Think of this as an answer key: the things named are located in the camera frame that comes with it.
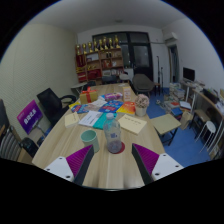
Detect long wooden cluttered desk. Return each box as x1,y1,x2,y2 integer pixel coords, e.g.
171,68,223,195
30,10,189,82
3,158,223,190
181,79,224,141

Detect orange red book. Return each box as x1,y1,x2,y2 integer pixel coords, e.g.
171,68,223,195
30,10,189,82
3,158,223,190
116,101,137,115

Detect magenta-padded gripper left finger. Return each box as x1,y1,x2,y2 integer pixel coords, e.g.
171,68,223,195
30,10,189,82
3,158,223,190
43,144,95,187

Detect orange standing card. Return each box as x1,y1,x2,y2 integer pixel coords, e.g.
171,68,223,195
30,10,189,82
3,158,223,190
122,85,133,103

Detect pink flowers in white pot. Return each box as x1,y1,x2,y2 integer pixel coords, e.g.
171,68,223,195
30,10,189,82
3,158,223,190
134,93,150,117

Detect blue printed booklet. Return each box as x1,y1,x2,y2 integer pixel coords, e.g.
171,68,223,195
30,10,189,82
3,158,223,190
98,100,124,114
70,104,90,114

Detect black office chair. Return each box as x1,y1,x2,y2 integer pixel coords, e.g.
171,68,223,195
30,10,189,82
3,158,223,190
36,87,78,126

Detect dark framed glass door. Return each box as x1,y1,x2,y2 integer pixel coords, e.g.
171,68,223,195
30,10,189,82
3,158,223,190
92,31,154,81

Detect pink purple packet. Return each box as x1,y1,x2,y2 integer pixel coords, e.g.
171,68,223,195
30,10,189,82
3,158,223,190
104,92,124,102

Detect black tripod stand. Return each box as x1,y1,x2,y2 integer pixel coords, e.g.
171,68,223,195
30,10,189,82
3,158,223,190
155,55,165,94

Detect purple sign board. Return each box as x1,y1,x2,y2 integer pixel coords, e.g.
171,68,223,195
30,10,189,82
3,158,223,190
16,99,44,135

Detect cream book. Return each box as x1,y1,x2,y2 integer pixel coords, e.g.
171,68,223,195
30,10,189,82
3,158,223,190
64,111,81,129

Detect small square wooden table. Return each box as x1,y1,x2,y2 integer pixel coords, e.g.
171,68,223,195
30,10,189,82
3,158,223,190
150,113,182,147

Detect wooden shelf unit with trophies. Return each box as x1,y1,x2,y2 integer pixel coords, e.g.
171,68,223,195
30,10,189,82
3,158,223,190
74,34,124,84

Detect yellow gift box red ribbon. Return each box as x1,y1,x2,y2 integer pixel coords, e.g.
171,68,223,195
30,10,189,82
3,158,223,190
79,87,99,105

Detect flat round red coaster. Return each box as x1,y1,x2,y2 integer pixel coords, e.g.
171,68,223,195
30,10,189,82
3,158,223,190
111,141,126,155

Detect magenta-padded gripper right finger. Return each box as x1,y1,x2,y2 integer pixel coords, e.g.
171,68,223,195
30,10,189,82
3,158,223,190
131,143,185,186

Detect grey-green armchair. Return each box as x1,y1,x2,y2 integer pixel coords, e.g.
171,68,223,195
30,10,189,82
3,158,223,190
132,73,156,98

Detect pale green cup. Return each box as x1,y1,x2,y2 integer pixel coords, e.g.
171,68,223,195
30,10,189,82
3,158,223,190
80,129,101,154

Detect pale yellow envelope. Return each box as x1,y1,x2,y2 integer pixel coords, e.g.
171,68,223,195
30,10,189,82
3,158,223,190
117,113,148,135

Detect brown paper bag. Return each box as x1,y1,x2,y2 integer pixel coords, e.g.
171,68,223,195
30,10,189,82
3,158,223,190
179,110,194,130

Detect black computer monitor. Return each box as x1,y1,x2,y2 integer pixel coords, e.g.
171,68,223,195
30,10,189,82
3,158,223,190
182,67,196,82

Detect clear plastic water bottle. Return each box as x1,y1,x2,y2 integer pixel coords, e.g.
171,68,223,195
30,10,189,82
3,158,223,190
102,112,123,154

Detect white paper document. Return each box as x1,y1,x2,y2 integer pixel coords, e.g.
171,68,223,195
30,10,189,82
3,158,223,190
78,110,104,128

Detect teal folder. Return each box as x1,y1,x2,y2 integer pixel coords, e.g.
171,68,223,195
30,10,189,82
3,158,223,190
92,112,118,131

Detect brown wooden stool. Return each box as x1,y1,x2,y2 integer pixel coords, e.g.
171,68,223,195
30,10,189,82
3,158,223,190
193,109,211,124

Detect white air conditioner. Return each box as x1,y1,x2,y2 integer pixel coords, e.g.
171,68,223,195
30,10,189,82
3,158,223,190
162,31,179,44

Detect pile of books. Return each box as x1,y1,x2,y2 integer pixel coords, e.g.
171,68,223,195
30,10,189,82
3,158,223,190
159,82,193,118

